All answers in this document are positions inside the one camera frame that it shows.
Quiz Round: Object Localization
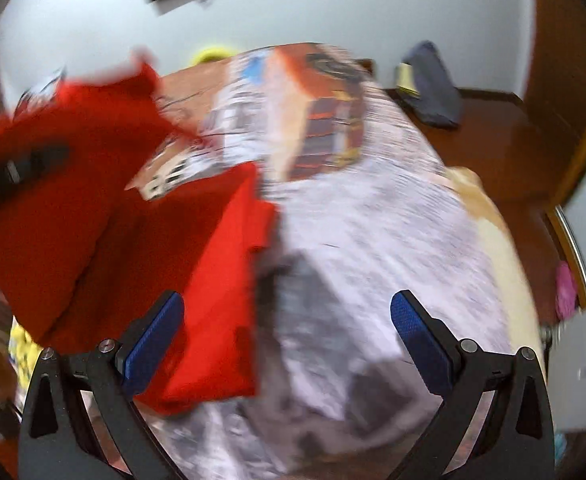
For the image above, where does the yellow cartoon blanket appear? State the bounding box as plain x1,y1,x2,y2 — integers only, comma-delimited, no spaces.
8,325,41,391

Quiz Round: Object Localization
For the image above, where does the yellow-green round object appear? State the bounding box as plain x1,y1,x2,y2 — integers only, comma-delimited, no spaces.
190,46,236,66

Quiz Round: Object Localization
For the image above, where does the cream mattress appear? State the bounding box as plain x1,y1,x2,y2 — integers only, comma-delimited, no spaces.
443,167,544,341

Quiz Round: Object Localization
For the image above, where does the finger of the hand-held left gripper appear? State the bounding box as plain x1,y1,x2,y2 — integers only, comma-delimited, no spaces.
0,144,70,211

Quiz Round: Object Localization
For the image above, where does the pink cloth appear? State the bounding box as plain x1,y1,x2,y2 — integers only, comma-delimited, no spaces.
555,260,578,321

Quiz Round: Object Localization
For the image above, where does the yellow notepad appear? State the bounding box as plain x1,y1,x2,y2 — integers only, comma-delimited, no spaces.
395,62,421,96

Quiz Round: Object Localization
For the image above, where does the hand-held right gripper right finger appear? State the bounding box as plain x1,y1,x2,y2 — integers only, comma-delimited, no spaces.
390,289,556,480

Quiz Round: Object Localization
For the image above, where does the printed bed sheet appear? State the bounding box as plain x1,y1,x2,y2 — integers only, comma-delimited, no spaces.
16,42,518,480

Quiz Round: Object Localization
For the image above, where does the dark blue cloth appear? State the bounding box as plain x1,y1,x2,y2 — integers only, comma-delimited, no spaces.
395,41,461,128

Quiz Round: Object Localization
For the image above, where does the red zip jacket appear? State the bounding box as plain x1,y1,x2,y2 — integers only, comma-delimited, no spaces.
0,50,279,416

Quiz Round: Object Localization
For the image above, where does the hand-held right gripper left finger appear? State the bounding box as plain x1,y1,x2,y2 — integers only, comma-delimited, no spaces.
18,290,186,480

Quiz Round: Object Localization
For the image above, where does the wooden door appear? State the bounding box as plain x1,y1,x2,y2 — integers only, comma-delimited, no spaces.
520,0,586,206

